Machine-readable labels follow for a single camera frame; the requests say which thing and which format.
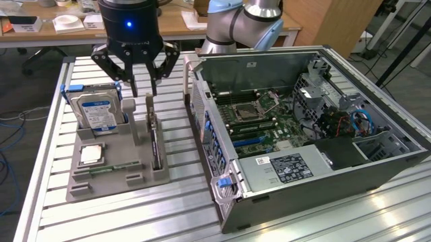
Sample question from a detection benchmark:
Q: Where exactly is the white box with black lid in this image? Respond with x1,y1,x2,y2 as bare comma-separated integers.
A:
7,15,43,33

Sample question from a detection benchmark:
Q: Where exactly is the white floor cable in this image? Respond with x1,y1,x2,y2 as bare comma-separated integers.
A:
0,105,51,122

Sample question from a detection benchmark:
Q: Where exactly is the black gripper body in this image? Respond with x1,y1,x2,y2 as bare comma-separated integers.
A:
98,0,166,64

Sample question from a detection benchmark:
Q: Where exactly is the orange box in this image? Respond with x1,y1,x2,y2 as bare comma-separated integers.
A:
0,17,14,36

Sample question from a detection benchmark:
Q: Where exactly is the installed dark RAM stick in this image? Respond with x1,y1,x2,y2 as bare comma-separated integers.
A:
231,122,275,134

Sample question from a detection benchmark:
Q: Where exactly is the grey power supply unit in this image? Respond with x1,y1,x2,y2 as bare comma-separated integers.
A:
235,145,334,200

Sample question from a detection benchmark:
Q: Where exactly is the silver CPU chip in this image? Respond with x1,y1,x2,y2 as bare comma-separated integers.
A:
79,145,106,164

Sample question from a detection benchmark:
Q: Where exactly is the green loose RAM stick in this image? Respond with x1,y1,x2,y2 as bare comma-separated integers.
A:
88,162,140,174

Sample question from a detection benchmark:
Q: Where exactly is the black stand pole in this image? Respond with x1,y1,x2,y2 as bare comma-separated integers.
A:
375,0,431,88

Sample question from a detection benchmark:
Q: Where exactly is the open dark grey PC case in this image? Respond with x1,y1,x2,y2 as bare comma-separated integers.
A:
183,44,431,234

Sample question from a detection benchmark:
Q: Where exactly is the green motherboard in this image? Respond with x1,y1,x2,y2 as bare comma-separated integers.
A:
208,83,314,159

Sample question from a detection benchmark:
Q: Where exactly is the wooden cabinet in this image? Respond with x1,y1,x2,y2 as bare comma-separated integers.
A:
293,0,385,58

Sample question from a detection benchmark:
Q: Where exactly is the blue floor cable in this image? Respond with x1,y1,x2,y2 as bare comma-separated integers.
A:
0,123,27,217

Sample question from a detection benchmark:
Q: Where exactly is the white square holder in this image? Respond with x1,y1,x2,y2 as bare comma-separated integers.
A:
52,14,86,35

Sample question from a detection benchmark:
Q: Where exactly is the hard disk in blue carrier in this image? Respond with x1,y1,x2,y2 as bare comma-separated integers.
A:
60,80,124,138

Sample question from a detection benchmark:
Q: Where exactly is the perforated metal disk bay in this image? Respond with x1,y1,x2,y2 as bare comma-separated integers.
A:
293,73,365,142

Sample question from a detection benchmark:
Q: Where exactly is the white desk frame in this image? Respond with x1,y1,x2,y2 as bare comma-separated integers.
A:
350,0,431,69

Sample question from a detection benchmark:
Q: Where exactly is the clear plastic packet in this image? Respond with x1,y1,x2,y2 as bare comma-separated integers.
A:
68,0,102,15

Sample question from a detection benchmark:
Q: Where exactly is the metal socket cover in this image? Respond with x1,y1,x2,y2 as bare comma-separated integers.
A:
255,91,281,111

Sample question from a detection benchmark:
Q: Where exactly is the blue wire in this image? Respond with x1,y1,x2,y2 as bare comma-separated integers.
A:
350,107,377,138

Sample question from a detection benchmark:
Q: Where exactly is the black wire bundle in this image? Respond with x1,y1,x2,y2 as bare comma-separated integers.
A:
318,107,341,138

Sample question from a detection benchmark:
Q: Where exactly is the brown cardboard box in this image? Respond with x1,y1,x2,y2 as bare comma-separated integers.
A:
194,0,210,18

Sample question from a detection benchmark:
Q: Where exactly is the wooden desk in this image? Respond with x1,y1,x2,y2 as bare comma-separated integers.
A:
0,0,303,55

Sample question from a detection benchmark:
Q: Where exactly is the blue case latch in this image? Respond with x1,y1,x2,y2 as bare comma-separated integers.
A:
215,177,235,189

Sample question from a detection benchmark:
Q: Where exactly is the black expansion slot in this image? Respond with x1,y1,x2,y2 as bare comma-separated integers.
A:
231,133,266,141

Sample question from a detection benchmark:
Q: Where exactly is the white paper stack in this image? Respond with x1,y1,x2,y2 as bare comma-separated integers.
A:
180,10,210,31

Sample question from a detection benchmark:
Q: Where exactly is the graphics card with metal bracket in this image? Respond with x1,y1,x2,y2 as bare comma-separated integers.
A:
144,92,163,171

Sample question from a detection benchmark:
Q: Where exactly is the open metal drive cage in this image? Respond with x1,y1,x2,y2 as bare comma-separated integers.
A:
351,131,410,162

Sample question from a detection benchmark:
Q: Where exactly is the CPU socket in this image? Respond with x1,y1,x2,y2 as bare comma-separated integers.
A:
234,102,262,122

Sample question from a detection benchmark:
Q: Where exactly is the blue expansion slot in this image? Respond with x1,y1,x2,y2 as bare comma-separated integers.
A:
232,137,267,149

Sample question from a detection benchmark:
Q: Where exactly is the red wire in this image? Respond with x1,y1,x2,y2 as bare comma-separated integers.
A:
337,113,353,137

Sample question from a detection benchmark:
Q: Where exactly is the small white box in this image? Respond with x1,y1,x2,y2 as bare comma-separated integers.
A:
83,14,106,30

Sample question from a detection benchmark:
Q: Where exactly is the grey plastic parts rack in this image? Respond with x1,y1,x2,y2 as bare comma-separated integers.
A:
66,98,171,202

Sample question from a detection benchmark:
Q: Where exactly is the black office chair base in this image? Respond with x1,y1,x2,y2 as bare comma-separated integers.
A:
16,44,100,76

